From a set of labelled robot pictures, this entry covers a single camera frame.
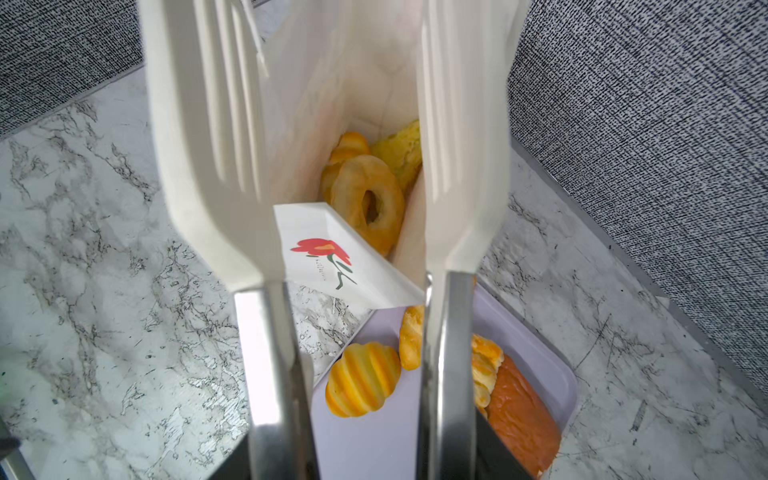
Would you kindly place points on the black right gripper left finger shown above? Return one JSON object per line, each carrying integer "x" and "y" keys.
{"x": 236, "y": 466}

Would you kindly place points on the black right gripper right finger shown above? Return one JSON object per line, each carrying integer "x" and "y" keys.
{"x": 493, "y": 460}

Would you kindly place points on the twisted golden bread roll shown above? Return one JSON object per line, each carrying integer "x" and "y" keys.
{"x": 487, "y": 358}

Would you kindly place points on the small striped croissant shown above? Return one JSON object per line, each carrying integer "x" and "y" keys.
{"x": 362, "y": 379}

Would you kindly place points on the golden ring donut bread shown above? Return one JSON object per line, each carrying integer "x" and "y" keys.
{"x": 366, "y": 194}

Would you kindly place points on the round golden pastry bottom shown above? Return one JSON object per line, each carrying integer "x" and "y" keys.
{"x": 401, "y": 151}

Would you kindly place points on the white paper bag red flower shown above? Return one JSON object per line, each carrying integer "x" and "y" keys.
{"x": 340, "y": 110}

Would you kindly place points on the white slotted serving tongs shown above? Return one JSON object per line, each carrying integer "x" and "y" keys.
{"x": 204, "y": 67}

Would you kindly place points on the reddish brown croissant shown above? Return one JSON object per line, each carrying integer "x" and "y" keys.
{"x": 522, "y": 421}

